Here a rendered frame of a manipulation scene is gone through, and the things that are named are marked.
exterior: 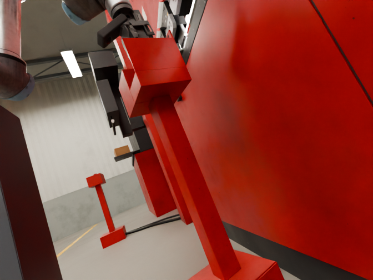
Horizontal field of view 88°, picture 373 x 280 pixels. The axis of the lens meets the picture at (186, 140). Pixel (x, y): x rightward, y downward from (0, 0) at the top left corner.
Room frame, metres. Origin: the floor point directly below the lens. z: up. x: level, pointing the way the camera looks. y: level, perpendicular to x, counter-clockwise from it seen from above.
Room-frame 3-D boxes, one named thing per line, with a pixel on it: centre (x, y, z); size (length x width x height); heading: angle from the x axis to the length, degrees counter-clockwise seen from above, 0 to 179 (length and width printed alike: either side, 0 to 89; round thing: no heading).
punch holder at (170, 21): (1.03, -0.19, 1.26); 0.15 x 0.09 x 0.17; 16
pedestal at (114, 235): (2.32, 1.20, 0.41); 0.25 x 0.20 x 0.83; 106
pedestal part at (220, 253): (0.59, 0.03, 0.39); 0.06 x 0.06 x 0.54; 29
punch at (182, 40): (1.01, -0.20, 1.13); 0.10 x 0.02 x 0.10; 16
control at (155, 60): (0.59, 0.03, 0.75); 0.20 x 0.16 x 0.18; 29
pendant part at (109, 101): (2.00, 0.65, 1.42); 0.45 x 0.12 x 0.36; 22
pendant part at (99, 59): (2.08, 0.59, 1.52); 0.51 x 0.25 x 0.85; 22
